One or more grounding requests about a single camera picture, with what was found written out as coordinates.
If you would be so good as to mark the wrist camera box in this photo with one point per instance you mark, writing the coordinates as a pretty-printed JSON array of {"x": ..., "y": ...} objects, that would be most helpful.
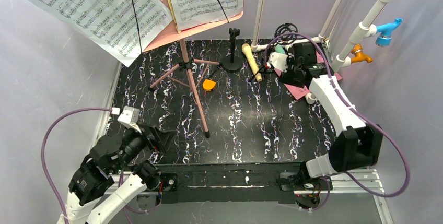
[
  {"x": 278, "y": 61},
  {"x": 129, "y": 118}
]

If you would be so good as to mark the right robot arm base mount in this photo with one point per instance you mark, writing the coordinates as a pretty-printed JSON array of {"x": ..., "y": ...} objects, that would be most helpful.
[{"x": 318, "y": 190}]

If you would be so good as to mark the small black tripod stand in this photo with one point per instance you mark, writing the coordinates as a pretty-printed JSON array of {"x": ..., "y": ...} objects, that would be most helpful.
[{"x": 283, "y": 41}]

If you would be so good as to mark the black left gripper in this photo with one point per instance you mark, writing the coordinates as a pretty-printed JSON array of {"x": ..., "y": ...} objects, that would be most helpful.
[{"x": 152, "y": 138}]

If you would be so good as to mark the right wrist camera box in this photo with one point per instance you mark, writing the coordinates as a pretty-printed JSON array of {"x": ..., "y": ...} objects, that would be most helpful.
[{"x": 278, "y": 61}]

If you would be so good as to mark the orange tape measure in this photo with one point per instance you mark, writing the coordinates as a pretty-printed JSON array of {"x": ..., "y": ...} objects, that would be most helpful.
[{"x": 209, "y": 85}]

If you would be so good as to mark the orange pipe fitting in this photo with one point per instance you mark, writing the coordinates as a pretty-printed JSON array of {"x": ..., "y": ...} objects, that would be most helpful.
[{"x": 359, "y": 55}]

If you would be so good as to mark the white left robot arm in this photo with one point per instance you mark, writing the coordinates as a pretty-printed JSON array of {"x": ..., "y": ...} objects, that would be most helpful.
[{"x": 111, "y": 154}]

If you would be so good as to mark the blue pipe fitting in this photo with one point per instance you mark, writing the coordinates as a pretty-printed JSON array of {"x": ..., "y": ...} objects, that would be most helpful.
[{"x": 385, "y": 32}]

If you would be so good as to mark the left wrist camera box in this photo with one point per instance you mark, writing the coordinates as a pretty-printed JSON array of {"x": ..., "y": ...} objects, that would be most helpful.
[{"x": 129, "y": 118}]

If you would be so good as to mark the green microphone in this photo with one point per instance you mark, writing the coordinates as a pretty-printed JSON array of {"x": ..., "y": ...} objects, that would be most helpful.
[{"x": 279, "y": 49}]

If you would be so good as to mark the pink sheet music page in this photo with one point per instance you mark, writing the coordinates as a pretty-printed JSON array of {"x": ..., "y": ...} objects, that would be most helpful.
[{"x": 297, "y": 92}]

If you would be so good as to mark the aluminium rail frame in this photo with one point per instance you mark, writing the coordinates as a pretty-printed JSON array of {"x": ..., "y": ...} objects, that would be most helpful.
[{"x": 221, "y": 176}]

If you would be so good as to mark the black microphone stand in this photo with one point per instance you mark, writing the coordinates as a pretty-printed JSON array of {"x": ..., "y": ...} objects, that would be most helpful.
[{"x": 231, "y": 63}]

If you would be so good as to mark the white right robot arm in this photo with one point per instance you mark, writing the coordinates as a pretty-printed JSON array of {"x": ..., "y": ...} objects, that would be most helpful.
[{"x": 357, "y": 142}]

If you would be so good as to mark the cream yellow microphone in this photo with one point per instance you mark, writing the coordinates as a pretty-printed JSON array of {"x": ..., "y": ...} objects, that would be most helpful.
[{"x": 247, "y": 51}]

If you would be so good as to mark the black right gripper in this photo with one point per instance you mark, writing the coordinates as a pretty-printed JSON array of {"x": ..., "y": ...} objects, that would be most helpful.
[{"x": 298, "y": 75}]

